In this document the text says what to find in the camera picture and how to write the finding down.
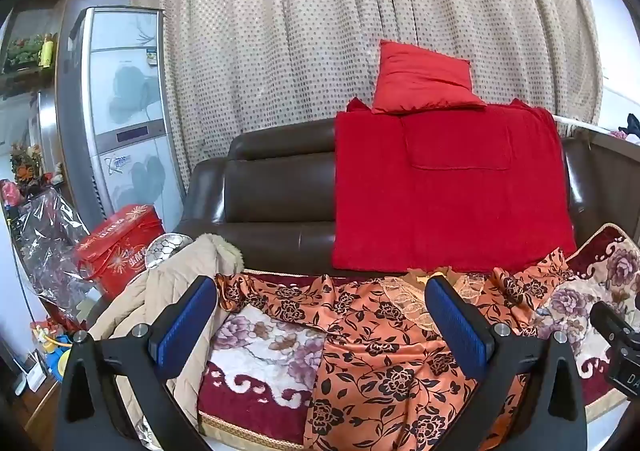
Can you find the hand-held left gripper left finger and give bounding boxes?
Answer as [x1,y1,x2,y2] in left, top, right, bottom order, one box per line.
[54,275,221,451]

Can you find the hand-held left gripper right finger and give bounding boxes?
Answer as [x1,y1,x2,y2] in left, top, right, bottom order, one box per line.
[424,275,588,451]

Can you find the orange floral garment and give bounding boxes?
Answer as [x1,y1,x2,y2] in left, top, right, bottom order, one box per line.
[215,248,576,451]

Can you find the dark clothes pile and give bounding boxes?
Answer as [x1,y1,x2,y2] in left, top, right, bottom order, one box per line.
[607,113,640,144]

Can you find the beige quilted jacket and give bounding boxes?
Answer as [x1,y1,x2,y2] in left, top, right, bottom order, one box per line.
[87,233,246,451]

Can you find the floral sofa blanket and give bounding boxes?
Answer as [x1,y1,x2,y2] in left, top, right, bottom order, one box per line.
[197,223,640,437]

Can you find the silver patterned ball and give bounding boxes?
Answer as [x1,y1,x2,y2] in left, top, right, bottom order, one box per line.
[147,232,195,272]

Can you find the red gift box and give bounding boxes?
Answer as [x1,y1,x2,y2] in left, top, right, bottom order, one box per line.
[74,204,166,302]

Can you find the red blanket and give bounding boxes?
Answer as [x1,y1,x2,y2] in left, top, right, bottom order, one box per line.
[331,98,578,274]

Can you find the colourful plastic toy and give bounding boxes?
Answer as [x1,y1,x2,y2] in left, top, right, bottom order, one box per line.
[30,321,76,382]

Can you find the white router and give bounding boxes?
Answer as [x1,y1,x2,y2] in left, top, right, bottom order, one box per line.
[15,351,48,394]

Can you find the clear plastic wrap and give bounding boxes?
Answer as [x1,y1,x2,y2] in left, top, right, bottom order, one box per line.
[12,188,101,322]

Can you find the brown leather sofa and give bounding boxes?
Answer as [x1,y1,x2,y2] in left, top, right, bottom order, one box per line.
[175,118,640,282]

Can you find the red plastic bag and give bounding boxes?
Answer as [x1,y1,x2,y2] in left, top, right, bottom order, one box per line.
[0,180,25,208]

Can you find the grey cabinet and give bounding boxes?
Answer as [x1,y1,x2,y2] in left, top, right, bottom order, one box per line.
[550,115,640,154]

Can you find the artificial flower bouquet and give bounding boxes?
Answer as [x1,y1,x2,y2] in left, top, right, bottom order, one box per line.
[10,141,46,192]

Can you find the standing air conditioner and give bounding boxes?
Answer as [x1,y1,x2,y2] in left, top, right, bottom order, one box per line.
[55,6,188,232]

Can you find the red pillow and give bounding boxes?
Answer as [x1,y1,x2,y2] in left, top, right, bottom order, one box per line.
[371,40,487,116]

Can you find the beige dotted curtain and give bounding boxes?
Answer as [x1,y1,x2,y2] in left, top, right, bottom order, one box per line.
[130,0,606,179]

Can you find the green plants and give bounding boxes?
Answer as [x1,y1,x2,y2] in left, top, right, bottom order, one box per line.
[5,36,46,69]

